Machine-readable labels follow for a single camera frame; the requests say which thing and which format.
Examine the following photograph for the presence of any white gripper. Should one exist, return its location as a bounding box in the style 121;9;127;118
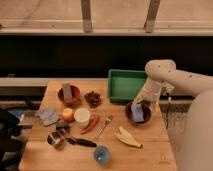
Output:
133;78;162;112

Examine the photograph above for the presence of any red chili pepper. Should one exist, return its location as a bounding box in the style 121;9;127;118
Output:
80;115;100;134

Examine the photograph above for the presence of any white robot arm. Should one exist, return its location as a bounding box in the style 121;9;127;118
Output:
133;59;213;171

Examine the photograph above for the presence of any white plastic cup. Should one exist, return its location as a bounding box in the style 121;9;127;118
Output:
74;108;91;127

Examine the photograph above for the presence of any blue plastic cup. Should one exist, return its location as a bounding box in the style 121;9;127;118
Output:
93;146;110;164

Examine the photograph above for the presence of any metal cup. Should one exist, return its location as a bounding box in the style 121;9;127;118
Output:
47;131;65;149

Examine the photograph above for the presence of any blue sponge in bowl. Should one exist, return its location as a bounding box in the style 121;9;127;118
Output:
131;103;144;122

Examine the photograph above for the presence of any dark brown bowl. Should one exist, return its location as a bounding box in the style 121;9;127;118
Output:
125;102;151;125

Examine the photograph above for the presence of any green plastic tray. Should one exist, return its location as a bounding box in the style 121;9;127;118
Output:
108;69;147;103

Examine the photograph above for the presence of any dark grape bunch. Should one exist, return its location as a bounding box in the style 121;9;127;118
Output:
84;91;101;108

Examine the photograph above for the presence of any red-brown bowl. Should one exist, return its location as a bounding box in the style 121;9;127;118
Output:
58;85;80;106

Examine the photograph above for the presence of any red yellow apple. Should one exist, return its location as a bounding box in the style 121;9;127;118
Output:
62;108;74;122

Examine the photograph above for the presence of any grey blue cloth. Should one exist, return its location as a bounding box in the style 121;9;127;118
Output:
37;108;60;126

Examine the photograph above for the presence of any black chair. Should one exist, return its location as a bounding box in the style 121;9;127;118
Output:
0;108;23;171

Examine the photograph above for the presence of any black handled utensil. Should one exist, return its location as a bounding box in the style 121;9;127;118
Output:
66;137;97;147

